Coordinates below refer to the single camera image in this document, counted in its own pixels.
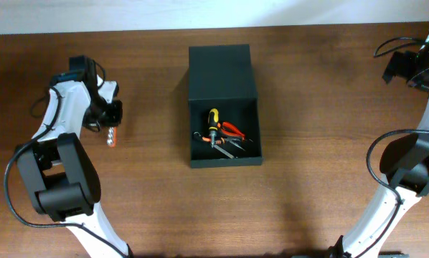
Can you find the orange black needle nose pliers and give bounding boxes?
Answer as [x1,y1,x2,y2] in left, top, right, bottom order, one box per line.
[194,121,248,152]

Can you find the orange socket bit holder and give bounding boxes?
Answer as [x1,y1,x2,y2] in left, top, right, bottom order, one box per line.
[106,127,117,148]

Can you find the red black cutting pliers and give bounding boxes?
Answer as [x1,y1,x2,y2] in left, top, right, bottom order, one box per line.
[217,121,251,141]

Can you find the black yellow stubby screwdriver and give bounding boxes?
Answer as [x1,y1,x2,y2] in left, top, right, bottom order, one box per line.
[208,108,219,147]

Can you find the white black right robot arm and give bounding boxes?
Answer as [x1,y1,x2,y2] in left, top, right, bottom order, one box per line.
[323,29,429,257]

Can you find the black box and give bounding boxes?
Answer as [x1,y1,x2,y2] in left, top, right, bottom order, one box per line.
[188,44,263,168]

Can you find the silver ratchet wrench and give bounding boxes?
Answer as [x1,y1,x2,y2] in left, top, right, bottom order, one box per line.
[193,132,235,159]

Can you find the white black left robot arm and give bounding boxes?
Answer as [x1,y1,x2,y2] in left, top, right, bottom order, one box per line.
[4,55,133,257]

